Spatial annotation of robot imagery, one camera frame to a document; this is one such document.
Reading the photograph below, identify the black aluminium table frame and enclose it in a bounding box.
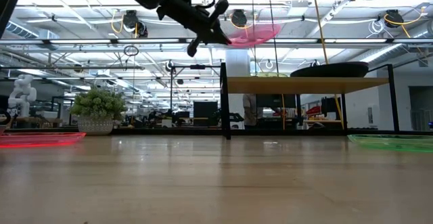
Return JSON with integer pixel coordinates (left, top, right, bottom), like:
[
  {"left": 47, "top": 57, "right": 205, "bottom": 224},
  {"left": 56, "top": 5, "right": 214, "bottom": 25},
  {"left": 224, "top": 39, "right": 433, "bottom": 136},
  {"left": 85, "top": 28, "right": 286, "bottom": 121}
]
[{"left": 0, "top": 127, "right": 433, "bottom": 139}]

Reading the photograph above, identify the wooden shelf with black legs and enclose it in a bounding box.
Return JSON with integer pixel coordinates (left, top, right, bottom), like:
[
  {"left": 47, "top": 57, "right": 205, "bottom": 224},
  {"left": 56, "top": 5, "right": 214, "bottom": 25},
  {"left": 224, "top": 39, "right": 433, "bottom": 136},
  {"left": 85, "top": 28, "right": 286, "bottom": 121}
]
[{"left": 219, "top": 62, "right": 401, "bottom": 140}]

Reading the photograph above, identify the black ceiling cable reel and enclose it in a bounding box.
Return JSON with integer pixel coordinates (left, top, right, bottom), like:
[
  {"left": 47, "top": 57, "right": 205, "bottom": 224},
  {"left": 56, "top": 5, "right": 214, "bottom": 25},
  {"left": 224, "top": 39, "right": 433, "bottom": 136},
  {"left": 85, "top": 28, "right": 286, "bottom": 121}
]
[
  {"left": 231, "top": 9, "right": 248, "bottom": 28},
  {"left": 385, "top": 9, "right": 404, "bottom": 28},
  {"left": 122, "top": 9, "right": 139, "bottom": 28}
]

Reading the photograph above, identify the pink bowl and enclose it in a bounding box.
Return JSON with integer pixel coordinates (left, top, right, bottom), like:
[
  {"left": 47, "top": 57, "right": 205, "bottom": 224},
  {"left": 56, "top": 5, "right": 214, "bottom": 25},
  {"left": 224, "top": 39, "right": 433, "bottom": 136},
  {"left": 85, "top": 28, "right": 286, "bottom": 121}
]
[{"left": 227, "top": 23, "right": 282, "bottom": 48}]

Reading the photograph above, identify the yellow cable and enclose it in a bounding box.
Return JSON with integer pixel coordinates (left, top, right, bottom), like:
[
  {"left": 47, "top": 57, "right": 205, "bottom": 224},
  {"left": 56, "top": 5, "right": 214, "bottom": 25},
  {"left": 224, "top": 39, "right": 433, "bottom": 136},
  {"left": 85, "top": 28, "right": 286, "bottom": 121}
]
[{"left": 311, "top": 0, "right": 346, "bottom": 131}]

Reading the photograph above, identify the black cable with loop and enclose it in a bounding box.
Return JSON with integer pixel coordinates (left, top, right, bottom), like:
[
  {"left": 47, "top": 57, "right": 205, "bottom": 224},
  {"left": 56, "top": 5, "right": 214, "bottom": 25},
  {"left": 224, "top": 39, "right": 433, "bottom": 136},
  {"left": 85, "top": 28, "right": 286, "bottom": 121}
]
[{"left": 267, "top": 0, "right": 280, "bottom": 76}]

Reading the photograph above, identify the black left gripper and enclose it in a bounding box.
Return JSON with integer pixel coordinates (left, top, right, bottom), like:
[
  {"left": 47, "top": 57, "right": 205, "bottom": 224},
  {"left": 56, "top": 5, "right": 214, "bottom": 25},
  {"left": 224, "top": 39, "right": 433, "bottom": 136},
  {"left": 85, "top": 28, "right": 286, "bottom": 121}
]
[{"left": 157, "top": 0, "right": 233, "bottom": 58}]

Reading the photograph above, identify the dark teal plate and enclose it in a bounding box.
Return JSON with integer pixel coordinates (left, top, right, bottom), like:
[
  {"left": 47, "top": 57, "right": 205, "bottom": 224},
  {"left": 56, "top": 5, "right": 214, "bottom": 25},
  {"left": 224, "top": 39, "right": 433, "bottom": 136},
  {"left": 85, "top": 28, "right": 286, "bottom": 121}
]
[{"left": 290, "top": 64, "right": 370, "bottom": 79}]

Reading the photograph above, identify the potted green succulent plant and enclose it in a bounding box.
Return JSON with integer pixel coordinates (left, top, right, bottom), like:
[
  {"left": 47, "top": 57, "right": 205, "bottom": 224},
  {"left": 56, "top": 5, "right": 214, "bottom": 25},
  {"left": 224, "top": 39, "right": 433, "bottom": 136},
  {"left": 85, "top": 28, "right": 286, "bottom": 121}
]
[{"left": 69, "top": 87, "right": 128, "bottom": 136}]

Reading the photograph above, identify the black monitor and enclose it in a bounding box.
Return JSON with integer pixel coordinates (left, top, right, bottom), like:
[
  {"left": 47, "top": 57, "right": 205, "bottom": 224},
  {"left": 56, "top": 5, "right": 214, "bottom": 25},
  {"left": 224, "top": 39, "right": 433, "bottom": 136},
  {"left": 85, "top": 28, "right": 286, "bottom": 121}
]
[{"left": 193, "top": 101, "right": 219, "bottom": 127}]

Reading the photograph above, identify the red plate with curved mark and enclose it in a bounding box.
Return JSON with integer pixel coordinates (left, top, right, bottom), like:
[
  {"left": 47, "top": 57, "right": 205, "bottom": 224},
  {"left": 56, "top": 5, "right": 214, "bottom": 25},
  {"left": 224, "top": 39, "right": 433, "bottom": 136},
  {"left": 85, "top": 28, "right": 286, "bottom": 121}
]
[{"left": 0, "top": 131, "right": 87, "bottom": 150}]

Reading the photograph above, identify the white humanoid robot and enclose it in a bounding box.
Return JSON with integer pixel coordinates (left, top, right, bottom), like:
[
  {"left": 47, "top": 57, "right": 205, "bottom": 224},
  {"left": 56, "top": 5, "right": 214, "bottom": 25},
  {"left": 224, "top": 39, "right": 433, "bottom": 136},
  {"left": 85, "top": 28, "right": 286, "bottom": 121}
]
[{"left": 7, "top": 74, "right": 37, "bottom": 118}]

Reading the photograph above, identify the person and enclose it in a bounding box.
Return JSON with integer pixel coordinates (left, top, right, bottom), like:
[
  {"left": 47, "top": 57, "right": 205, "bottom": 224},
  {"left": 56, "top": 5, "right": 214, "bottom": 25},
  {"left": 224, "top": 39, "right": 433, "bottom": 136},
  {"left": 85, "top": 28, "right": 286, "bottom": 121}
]
[{"left": 242, "top": 93, "right": 258, "bottom": 130}]

